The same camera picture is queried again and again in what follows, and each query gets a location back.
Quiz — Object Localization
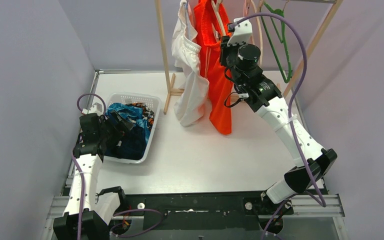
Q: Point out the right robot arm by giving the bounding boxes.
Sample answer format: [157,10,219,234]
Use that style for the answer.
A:
[220,36,338,214]

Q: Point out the pink hanger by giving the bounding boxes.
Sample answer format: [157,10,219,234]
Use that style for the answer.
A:
[243,0,251,17]

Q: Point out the wooden hanger orange shorts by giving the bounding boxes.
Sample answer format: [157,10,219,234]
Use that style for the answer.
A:
[210,0,227,36]

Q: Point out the blue wire hanger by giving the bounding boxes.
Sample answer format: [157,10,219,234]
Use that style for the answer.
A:
[183,0,192,40]

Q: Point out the camouflage orange black shorts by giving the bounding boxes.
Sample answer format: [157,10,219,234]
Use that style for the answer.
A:
[127,102,155,130]

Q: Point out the wooden clothes rack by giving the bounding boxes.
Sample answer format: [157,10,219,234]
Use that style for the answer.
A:
[153,0,345,116]

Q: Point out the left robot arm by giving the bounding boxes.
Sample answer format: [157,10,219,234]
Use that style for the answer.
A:
[53,111,135,240]

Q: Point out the white shorts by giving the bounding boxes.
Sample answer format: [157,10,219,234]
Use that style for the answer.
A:
[171,0,209,127]

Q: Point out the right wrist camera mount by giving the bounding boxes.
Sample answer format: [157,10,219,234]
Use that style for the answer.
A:
[227,17,253,47]

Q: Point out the white plastic basket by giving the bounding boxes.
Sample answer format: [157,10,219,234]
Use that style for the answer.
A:
[104,92,162,164]

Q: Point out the wooden hanger navy shorts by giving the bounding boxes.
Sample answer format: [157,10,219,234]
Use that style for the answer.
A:
[250,0,264,67]

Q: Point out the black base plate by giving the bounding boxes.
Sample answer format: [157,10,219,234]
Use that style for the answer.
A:
[116,191,278,231]

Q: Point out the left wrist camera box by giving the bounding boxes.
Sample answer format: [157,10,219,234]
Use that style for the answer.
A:
[81,102,104,116]

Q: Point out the green hanger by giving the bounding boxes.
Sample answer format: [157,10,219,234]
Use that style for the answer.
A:
[259,1,293,84]

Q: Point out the blue patterned shorts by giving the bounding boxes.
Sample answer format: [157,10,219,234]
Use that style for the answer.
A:
[106,102,153,143]

